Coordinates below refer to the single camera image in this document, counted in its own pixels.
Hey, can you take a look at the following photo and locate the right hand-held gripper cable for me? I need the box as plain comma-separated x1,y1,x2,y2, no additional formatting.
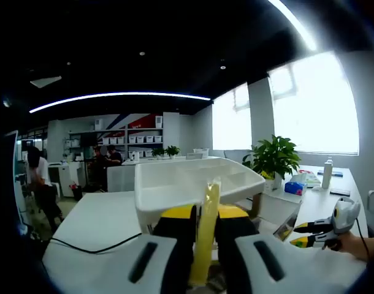
354,213,370,258

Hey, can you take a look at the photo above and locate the row of white storage bins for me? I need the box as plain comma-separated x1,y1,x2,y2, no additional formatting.
101,115,164,158

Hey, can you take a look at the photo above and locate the yellow sticky note stack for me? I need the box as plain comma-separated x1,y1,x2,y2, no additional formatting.
188,176,222,287

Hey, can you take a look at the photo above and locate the black power cable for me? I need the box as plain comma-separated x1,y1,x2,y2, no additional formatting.
48,233,142,254

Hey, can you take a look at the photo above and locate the white bottle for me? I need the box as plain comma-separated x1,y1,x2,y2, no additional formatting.
321,156,334,189

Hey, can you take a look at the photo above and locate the colourful printed booklet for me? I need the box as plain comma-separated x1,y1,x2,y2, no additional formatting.
300,170,323,188

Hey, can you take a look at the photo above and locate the small black screen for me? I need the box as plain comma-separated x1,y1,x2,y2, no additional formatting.
79,132,97,146

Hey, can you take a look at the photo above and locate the long ceiling light strip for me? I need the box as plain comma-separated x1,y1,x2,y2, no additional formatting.
29,91,212,114

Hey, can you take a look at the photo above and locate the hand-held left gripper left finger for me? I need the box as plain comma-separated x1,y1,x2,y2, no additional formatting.
109,204,197,294

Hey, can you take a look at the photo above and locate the white ceiling air conditioner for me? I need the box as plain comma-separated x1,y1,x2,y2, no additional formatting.
29,75,63,89

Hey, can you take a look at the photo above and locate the person's right hand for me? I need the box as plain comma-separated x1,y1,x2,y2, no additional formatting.
338,232,368,261

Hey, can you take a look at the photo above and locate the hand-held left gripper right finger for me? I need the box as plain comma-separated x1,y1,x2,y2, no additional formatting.
216,206,316,294

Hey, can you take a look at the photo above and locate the white plastic drawer organizer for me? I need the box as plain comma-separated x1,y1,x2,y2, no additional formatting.
134,156,267,236

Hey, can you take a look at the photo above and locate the white desk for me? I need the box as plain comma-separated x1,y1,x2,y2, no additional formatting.
41,164,369,294

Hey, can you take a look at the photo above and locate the white storage shelf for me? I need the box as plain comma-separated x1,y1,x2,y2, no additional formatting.
69,127,165,160

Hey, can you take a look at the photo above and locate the white mesh office chair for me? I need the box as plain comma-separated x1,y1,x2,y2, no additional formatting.
106,165,138,193

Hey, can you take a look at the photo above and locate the blue tissue box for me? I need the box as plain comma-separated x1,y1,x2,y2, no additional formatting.
284,173,308,197

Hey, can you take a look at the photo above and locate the small white patterned pot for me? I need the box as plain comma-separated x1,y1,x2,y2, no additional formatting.
262,170,276,193

